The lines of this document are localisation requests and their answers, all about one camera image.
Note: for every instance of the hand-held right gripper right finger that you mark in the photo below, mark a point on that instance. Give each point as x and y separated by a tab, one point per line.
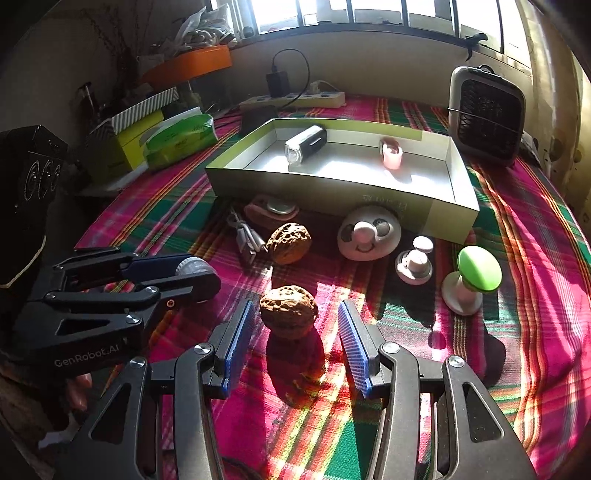
353	350

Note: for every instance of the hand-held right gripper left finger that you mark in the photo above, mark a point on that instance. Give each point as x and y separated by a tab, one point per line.
238	350

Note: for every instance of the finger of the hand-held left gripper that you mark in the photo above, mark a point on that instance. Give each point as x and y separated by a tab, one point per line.
157	266
194	288

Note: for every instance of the brown walnut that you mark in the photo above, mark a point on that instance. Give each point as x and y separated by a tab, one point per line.
288	244
288	308

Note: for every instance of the small white knob massager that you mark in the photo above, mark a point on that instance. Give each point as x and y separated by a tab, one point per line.
418	265

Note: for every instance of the white green lidded cup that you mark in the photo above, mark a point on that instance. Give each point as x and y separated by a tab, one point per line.
478	270

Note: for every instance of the green and white cardboard box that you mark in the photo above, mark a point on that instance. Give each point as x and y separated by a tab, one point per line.
351	166

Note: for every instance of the person's left hand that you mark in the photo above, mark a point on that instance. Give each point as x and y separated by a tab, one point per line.
78	390

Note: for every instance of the white round panda toy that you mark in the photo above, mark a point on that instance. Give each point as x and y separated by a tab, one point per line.
364	249

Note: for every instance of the yellow-green box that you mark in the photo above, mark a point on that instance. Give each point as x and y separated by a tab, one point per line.
120	147

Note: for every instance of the green tissue pack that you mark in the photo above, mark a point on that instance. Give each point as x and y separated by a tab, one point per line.
180	138

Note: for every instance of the striped box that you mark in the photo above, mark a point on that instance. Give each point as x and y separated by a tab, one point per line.
147	104

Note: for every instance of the plaid tablecloth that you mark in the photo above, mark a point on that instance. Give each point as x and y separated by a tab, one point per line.
508	277

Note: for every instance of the black phone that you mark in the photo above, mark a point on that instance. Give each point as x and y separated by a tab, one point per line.
258	117

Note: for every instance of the black and silver bike light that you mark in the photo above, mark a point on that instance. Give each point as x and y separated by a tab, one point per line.
307	143

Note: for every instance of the orange tray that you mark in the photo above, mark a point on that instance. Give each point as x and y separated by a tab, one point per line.
194	64

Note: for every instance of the black charger adapter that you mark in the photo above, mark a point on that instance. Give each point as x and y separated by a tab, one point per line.
278	83

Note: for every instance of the white power strip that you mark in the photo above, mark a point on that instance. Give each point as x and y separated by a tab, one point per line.
318	99

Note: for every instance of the white plastic bags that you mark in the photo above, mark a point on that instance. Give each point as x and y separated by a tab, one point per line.
203	27

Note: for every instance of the small grey heater fan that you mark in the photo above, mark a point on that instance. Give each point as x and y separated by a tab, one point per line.
485	115

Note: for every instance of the cream heart-print curtain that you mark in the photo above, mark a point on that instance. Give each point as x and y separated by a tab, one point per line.
549	92

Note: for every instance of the window with metal bars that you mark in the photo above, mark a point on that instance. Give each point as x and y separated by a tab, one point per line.
369	14

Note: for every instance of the black hook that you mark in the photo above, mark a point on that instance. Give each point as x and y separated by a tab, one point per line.
471	41

